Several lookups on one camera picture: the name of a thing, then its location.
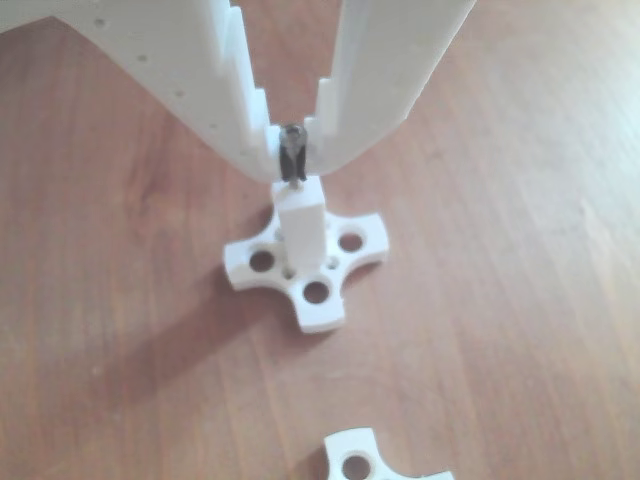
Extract small metal screw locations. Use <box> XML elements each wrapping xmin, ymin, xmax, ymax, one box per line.
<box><xmin>277</xmin><ymin>121</ymin><xmax>308</xmax><ymax>192</ymax></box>

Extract white cross-base post stand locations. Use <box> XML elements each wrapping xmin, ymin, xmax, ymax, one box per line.
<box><xmin>222</xmin><ymin>178</ymin><xmax>392</xmax><ymax>334</ymax></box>
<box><xmin>322</xmin><ymin>425</ymin><xmax>457</xmax><ymax>480</ymax></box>

